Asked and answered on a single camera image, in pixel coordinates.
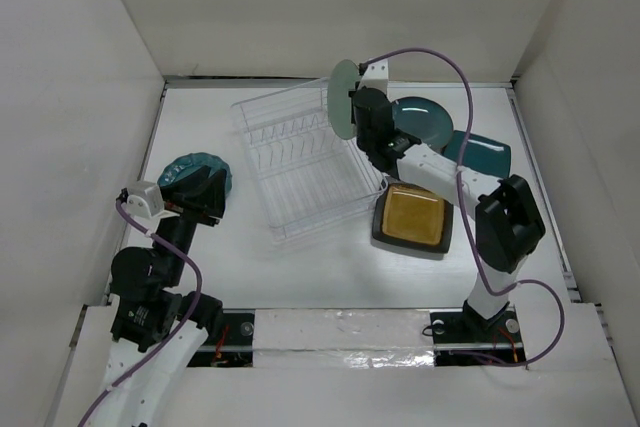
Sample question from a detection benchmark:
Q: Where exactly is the teal square plate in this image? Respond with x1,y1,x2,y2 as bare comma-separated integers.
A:
462,133,512,178

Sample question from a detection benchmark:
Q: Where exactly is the light green floral plate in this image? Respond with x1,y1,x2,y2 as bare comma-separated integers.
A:
327,59,360,140

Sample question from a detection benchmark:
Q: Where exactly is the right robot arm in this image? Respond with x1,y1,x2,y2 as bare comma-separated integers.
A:
147,80,549,340

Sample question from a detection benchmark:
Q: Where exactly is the teal scalloped plate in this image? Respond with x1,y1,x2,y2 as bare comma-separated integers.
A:
157,152,232,197

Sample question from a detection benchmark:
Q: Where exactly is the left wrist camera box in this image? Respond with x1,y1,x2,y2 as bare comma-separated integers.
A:
119,180,165,220

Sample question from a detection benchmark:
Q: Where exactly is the dark blue round plate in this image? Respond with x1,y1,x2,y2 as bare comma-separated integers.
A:
392,96,454,152

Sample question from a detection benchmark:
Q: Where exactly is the metal rail bar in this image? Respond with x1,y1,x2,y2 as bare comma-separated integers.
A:
196,337,524,354

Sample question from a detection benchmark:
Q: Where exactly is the brown square plate black rim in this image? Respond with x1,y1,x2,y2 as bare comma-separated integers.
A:
371,182,454,256

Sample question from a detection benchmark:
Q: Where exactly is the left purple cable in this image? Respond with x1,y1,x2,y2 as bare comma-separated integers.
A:
79,199,204,427

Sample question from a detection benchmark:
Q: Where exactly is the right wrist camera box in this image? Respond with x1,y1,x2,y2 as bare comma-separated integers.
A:
358,59,389,94

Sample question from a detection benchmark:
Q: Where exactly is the clear white dish rack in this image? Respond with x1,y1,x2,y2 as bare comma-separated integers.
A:
231,78,387,241

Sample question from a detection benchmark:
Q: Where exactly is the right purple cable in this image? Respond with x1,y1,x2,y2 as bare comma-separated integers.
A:
362,46,569,368

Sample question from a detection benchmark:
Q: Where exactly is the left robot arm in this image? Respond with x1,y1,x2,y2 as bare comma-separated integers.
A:
90,79,385,426

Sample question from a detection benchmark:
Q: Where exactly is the purple cable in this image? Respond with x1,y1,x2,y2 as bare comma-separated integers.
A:
362,46,569,368
79,199,204,427

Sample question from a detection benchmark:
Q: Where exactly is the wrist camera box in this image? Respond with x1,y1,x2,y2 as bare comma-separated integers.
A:
119,180,165,220
358,59,389,94

